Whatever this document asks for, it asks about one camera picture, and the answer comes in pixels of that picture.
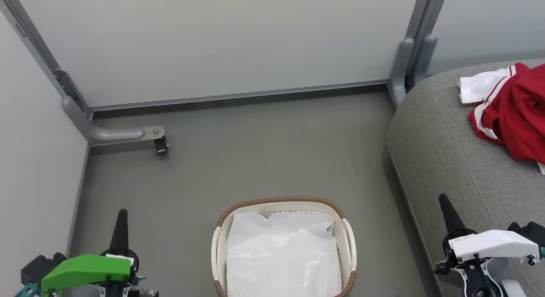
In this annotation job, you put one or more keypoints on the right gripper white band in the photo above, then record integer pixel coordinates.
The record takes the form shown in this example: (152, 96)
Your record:
(494, 243)

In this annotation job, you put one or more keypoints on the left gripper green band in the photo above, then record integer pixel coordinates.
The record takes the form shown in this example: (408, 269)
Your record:
(85, 267)

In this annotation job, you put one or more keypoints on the red shorts with white trim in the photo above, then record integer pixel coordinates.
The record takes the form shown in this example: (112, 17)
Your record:
(519, 113)

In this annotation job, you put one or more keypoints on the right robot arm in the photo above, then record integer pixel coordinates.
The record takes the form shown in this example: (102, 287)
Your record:
(530, 231)

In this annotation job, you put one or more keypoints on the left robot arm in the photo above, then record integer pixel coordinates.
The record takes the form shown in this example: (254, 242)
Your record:
(40, 267)

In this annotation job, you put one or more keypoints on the grey fabric sofa seat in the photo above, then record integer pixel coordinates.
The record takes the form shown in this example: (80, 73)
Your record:
(447, 139)

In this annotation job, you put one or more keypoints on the white laundry basket brown rim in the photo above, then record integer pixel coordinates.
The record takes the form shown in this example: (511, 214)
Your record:
(345, 246)

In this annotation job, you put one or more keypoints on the black caster wheel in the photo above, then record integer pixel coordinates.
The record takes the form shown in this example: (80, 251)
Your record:
(161, 147)

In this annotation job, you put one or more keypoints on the grey partition foot bar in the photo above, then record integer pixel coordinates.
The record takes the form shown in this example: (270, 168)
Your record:
(115, 134)

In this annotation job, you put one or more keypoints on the white garment with red stripes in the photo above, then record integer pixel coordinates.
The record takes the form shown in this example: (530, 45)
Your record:
(481, 86)

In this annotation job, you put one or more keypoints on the white cloth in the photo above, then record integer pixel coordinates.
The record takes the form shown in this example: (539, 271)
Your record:
(281, 254)

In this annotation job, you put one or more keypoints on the grey partition post dark bracket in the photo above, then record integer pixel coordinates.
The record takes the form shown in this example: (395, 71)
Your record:
(34, 37)

